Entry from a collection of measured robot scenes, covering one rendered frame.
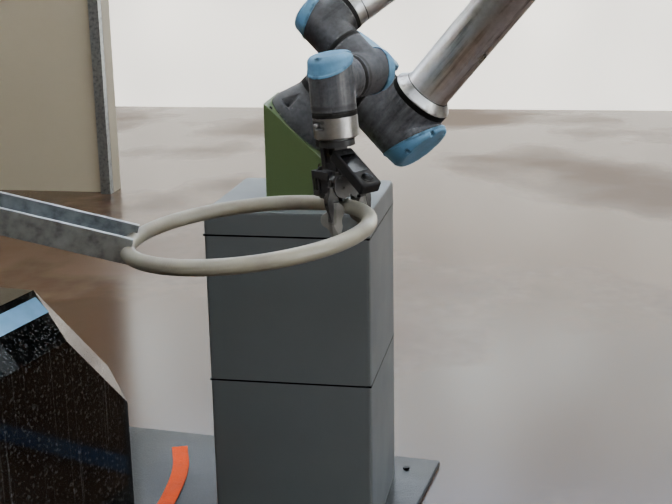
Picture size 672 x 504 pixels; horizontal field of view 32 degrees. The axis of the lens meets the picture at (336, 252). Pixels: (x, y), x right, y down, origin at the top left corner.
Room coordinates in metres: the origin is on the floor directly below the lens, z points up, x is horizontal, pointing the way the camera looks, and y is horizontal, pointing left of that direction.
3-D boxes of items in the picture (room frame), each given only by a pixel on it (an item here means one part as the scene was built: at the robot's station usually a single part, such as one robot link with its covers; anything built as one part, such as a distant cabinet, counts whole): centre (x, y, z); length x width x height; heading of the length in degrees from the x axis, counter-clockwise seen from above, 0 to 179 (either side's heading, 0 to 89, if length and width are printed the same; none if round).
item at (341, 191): (2.34, -0.01, 1.02); 0.09 x 0.08 x 0.12; 34
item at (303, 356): (2.90, 0.08, 0.43); 0.50 x 0.50 x 0.85; 79
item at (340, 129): (2.33, 0.00, 1.10); 0.10 x 0.09 x 0.05; 124
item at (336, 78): (2.34, 0.00, 1.19); 0.10 x 0.09 x 0.12; 144
